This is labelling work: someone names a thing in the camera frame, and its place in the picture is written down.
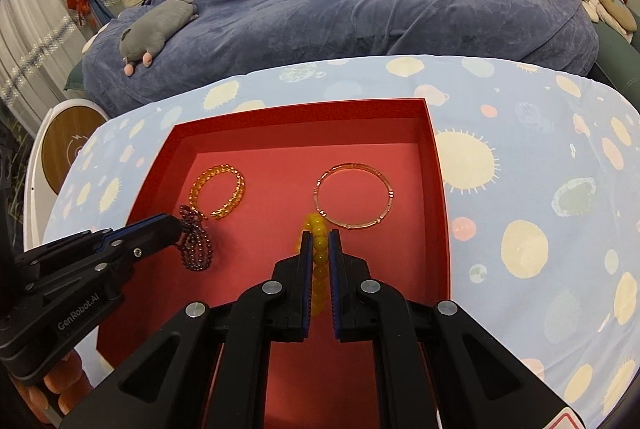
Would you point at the red curtain bow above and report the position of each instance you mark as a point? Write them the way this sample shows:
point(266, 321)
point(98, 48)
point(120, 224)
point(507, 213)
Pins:
point(80, 1)

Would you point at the dark green sofa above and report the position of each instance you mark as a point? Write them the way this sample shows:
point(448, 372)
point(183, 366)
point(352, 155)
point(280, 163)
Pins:
point(620, 59)

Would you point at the rose gold bangle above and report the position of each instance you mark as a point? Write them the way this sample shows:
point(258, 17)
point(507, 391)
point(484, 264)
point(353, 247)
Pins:
point(350, 166)

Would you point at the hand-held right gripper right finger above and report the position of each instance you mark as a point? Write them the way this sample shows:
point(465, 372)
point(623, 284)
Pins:
point(334, 289)

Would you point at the white stool with wooden top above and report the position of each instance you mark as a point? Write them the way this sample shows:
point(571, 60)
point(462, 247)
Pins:
point(65, 144)

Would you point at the white sheer curtain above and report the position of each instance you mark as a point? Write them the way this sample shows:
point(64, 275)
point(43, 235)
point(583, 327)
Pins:
point(30, 34)

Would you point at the grey mouse plush toy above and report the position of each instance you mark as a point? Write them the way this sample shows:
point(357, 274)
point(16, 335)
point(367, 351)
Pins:
point(155, 24)

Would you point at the red cardboard box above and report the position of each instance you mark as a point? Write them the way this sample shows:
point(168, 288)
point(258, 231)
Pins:
point(280, 149)

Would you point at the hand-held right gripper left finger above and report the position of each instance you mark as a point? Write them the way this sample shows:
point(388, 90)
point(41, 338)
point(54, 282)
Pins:
point(308, 289)

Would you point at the beige flower plush toy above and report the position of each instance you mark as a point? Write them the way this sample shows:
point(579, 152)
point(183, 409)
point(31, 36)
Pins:
point(612, 3)

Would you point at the blue spotted tablecloth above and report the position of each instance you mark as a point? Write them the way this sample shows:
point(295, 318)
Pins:
point(525, 159)

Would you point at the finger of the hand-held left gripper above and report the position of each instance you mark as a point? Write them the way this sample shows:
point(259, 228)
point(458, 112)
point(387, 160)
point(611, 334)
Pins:
point(150, 241)
point(132, 228)

